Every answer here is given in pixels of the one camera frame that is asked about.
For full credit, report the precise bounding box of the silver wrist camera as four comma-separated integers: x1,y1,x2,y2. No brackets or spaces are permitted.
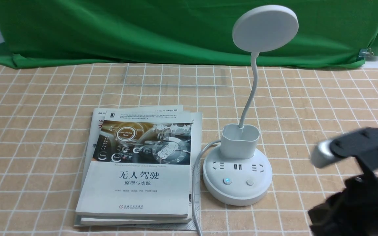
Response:
310,139,340,169

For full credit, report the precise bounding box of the metal binder clip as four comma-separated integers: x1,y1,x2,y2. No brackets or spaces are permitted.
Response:
357,48,374,60

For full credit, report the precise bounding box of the top book self-driving cover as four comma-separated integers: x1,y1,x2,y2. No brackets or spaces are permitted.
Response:
75,110,192,218

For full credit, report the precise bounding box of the white lamp power cable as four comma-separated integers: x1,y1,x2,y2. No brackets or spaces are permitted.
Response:
192,139,222,236

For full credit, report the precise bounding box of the white desk lamp with socket base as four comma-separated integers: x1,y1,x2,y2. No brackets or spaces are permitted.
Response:
202,5,299,206

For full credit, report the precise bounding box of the green backdrop cloth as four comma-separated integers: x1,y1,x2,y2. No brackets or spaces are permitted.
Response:
0,0,378,69

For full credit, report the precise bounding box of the orange checkered tablecloth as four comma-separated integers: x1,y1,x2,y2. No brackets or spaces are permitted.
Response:
0,63,378,236

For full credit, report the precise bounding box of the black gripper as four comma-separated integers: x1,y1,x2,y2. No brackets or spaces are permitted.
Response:
308,128,378,236

